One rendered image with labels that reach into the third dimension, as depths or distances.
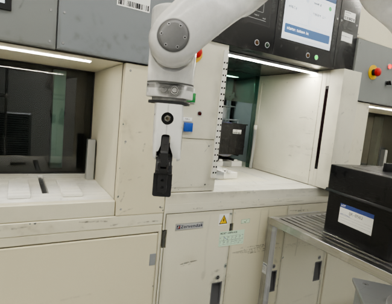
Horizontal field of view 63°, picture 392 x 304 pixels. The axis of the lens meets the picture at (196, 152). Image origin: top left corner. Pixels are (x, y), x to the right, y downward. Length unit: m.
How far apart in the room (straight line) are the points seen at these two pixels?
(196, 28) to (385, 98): 1.49
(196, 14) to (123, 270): 0.87
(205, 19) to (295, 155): 1.25
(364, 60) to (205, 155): 0.92
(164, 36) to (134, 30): 0.55
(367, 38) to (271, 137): 0.65
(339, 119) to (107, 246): 1.08
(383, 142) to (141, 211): 2.13
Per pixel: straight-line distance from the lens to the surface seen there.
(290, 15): 1.40
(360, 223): 1.22
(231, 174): 1.48
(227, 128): 1.82
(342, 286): 1.96
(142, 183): 1.07
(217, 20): 0.51
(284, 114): 1.74
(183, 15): 0.50
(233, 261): 1.37
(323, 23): 1.54
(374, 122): 2.69
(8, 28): 0.98
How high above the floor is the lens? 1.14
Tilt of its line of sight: 6 degrees down
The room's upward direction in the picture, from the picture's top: 5 degrees clockwise
